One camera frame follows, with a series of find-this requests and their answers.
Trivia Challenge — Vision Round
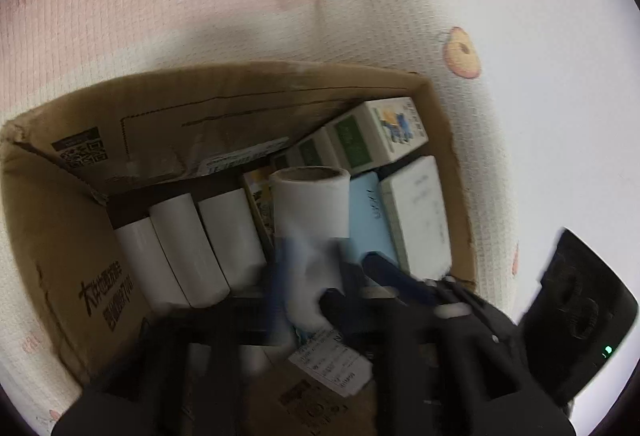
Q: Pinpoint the light blue flat box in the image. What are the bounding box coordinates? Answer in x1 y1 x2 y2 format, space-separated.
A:
348 172 397 268

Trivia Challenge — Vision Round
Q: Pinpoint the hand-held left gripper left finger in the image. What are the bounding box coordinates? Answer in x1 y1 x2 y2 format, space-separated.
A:
50 241 297 436

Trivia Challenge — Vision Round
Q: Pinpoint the white cardboard tube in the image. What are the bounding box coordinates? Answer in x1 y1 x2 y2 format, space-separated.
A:
149 195 232 309
269 167 351 333
197 189 268 291
116 219 190 313

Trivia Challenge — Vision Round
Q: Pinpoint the green white cartoon carton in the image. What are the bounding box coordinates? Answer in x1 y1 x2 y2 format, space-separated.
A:
325 97 430 168

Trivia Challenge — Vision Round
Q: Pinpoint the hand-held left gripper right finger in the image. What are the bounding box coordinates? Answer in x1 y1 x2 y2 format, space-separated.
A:
320 253 574 436

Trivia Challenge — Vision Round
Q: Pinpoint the white paper shipping label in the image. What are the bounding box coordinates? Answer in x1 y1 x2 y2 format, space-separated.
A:
288 327 374 398

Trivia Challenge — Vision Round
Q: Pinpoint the white flat box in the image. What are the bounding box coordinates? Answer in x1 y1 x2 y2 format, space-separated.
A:
379 156 454 281

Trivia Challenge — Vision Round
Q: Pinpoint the small green white carton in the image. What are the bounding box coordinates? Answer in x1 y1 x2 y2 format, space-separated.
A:
272 133 342 173

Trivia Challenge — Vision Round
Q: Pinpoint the brown cardboard box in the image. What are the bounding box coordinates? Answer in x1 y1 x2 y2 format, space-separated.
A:
0 60 477 436

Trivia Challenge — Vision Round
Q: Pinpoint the yellow printed carton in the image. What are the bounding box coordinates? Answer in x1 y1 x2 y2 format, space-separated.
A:
243 167 277 243

